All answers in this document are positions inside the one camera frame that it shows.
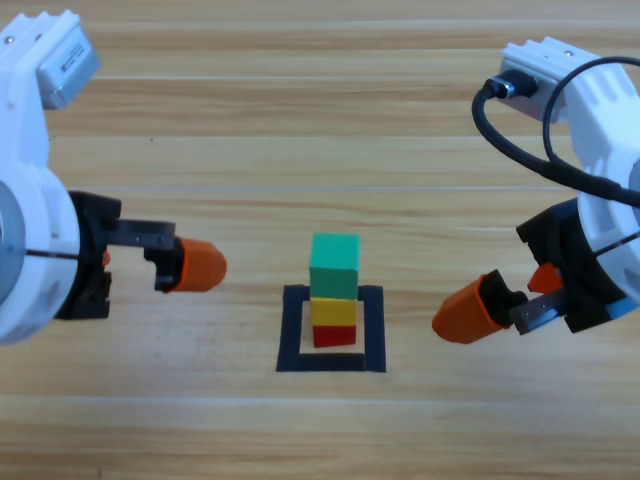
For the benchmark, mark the green wooden block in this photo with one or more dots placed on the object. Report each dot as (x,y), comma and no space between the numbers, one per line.
(335,265)

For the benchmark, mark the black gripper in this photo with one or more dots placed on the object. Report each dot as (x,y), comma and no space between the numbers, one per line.
(92,225)
(575,280)

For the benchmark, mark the yellow wooden block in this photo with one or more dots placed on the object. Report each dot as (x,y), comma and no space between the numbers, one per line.
(332,312)

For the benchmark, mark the red wooden block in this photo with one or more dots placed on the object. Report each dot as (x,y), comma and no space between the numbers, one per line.
(332,336)

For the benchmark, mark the black tape square outline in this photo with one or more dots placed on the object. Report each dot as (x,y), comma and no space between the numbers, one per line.
(290,345)

